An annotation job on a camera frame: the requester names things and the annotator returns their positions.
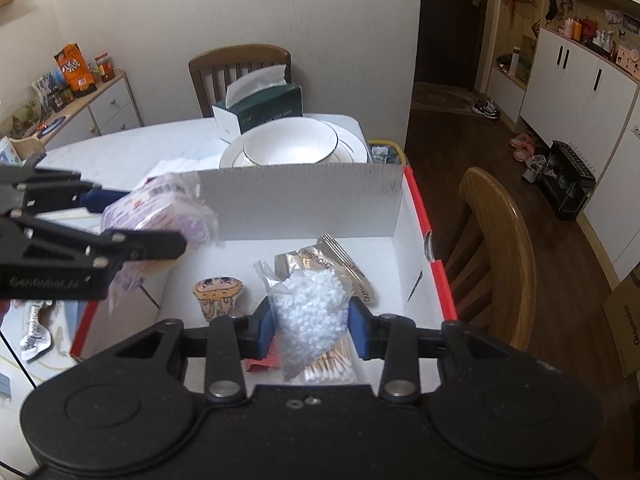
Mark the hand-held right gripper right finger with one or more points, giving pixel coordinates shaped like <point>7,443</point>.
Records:
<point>357,330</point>

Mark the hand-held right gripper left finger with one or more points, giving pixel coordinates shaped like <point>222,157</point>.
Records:
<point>266,330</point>

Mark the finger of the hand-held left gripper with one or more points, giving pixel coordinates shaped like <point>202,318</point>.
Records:
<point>150,245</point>
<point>107,200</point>

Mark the small red packet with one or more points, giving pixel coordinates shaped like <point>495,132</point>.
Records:
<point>262,357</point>

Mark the pink tissue pack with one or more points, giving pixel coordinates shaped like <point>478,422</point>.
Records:
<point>160,205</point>

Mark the white cotton ball bag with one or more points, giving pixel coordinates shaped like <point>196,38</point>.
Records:
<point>310,310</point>

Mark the gold foil packet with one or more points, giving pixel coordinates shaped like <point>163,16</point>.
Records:
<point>350,272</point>

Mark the cartoon face cup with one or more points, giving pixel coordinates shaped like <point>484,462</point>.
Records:
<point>217,295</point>

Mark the red cardboard box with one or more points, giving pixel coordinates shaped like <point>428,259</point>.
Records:
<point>310,205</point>

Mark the yellow rimmed container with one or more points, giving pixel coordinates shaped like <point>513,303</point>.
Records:
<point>387,152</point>

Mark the silver foil packet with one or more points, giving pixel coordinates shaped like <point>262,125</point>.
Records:
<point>35,335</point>

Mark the white paper napkin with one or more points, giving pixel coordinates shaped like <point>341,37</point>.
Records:
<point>175,167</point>

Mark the white sideboard cabinet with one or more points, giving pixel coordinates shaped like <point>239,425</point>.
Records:
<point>115,105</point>

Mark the red jar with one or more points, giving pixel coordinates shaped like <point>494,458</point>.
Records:
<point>105,67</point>

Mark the orange snack bag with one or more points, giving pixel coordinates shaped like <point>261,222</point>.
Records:
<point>75,70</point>

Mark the wooden chair curved back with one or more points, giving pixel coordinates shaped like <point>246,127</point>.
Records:
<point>505,240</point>

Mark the wooden chair slatted back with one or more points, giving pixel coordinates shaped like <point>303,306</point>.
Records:
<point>215,60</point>

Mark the green tissue box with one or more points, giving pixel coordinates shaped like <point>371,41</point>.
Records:
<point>270,105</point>

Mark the white bowl on plates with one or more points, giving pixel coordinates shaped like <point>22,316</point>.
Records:
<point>352,145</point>

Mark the grey slippers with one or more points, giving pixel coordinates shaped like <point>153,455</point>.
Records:
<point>535,169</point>

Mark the pink sandals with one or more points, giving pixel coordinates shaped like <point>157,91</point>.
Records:
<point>522,146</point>

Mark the black sneakers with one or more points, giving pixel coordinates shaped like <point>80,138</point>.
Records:
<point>486,109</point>

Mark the brown cardboard carton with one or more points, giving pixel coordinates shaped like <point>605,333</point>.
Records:
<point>625,325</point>

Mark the dark door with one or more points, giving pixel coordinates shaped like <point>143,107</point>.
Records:
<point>445,25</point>

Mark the white wall cupboards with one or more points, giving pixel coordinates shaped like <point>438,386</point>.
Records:
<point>575,85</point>

